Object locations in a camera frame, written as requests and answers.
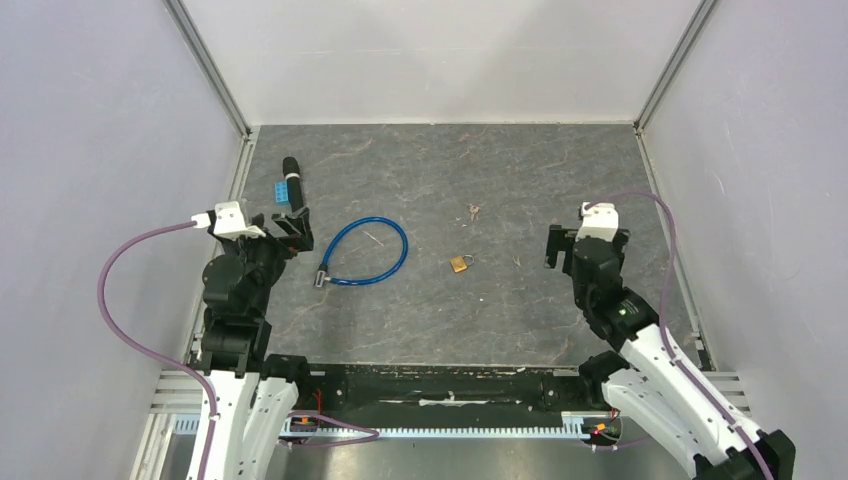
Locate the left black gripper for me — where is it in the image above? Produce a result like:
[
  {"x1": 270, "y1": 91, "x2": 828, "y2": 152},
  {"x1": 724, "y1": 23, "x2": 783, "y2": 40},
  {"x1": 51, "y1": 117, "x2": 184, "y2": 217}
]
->
[{"x1": 225, "y1": 206, "x2": 313, "y2": 315}]

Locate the small key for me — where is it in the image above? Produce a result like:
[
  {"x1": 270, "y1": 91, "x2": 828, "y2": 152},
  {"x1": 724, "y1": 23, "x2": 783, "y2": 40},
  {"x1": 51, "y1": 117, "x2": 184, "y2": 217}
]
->
[{"x1": 468, "y1": 204, "x2": 481, "y2": 222}]

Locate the brass padlock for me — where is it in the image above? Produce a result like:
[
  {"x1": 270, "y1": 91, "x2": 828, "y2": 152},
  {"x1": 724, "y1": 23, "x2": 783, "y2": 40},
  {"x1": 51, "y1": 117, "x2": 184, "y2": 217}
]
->
[{"x1": 449, "y1": 255, "x2": 475, "y2": 273}]

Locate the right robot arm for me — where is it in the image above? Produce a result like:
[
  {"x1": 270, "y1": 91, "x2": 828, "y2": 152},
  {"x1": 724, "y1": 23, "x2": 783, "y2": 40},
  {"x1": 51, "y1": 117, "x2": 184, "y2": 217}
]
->
[{"x1": 545, "y1": 225, "x2": 797, "y2": 479}]

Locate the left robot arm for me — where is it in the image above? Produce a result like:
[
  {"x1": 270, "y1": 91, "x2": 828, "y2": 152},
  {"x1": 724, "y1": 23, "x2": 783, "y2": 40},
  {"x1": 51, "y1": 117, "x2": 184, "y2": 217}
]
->
[{"x1": 186, "y1": 201, "x2": 314, "y2": 479}]

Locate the blue toy brick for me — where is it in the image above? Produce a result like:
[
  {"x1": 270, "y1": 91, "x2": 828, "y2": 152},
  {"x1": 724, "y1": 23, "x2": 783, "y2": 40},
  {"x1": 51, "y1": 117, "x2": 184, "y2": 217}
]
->
[{"x1": 274, "y1": 181, "x2": 290, "y2": 205}]

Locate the black microphone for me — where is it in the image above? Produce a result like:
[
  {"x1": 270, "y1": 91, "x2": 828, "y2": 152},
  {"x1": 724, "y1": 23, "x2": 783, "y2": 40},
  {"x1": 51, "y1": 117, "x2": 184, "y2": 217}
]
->
[{"x1": 282, "y1": 156, "x2": 305, "y2": 211}]

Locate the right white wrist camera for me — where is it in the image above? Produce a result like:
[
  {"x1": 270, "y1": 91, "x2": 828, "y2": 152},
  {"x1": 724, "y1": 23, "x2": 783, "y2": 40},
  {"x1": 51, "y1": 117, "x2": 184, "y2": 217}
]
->
[{"x1": 576, "y1": 202, "x2": 619, "y2": 242}]

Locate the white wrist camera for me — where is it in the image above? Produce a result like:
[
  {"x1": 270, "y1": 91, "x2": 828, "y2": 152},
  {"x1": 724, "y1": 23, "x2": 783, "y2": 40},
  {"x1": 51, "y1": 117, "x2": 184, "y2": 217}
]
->
[
  {"x1": 576, "y1": 202, "x2": 619, "y2": 242},
  {"x1": 191, "y1": 201, "x2": 266, "y2": 240}
]

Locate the blue cable lock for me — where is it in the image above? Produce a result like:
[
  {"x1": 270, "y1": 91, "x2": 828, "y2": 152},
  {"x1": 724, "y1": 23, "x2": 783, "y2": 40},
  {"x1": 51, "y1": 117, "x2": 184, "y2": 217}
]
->
[{"x1": 313, "y1": 216, "x2": 410, "y2": 289}]

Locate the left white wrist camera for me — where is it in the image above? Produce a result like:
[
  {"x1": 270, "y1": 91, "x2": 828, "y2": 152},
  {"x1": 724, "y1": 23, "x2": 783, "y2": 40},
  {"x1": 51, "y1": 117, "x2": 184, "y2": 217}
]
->
[{"x1": 191, "y1": 201, "x2": 266, "y2": 240}]

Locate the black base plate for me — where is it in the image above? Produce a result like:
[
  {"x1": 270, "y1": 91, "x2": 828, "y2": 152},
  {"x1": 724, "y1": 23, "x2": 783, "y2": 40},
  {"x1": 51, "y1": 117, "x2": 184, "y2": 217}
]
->
[{"x1": 296, "y1": 364, "x2": 610, "y2": 429}]

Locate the slotted cable duct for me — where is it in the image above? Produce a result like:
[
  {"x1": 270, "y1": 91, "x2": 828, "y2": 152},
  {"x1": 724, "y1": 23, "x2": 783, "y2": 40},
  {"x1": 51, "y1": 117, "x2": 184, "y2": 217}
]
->
[{"x1": 170, "y1": 411, "x2": 621, "y2": 440}]

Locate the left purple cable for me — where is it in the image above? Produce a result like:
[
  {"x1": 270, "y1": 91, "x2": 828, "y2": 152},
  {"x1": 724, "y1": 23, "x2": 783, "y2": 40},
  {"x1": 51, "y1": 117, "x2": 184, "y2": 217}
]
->
[{"x1": 97, "y1": 221, "x2": 220, "y2": 480}]

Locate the purple cable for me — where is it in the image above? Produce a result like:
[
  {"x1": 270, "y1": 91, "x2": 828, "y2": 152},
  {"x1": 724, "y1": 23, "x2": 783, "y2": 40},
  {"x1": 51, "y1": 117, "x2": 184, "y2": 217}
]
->
[
  {"x1": 97, "y1": 221, "x2": 220, "y2": 480},
  {"x1": 582, "y1": 190, "x2": 776, "y2": 480}
]

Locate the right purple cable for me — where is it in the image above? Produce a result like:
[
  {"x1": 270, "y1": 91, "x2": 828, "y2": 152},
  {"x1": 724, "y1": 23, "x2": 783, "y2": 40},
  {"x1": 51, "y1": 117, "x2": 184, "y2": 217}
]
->
[{"x1": 582, "y1": 190, "x2": 776, "y2": 480}]

